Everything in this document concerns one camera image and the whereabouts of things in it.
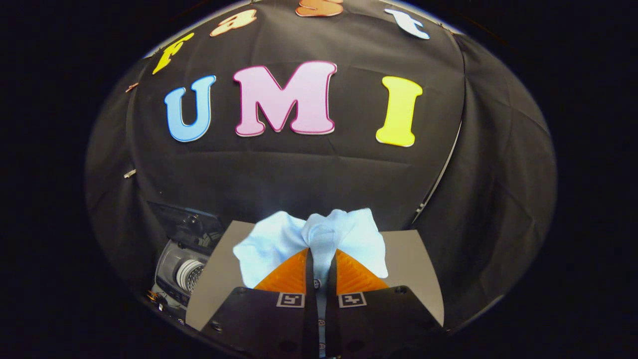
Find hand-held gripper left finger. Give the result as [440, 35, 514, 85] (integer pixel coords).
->
[199, 248, 318, 359]

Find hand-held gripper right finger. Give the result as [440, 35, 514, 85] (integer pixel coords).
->
[325, 248, 448, 359]

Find light blue shirt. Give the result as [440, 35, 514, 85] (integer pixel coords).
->
[233, 208, 389, 358]

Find grey washing machine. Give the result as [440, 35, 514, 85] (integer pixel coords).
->
[147, 199, 225, 320]

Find grey side stand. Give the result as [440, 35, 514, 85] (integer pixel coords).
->
[184, 219, 445, 331]

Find black backdrop cloth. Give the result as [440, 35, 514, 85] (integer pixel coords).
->
[84, 0, 558, 332]

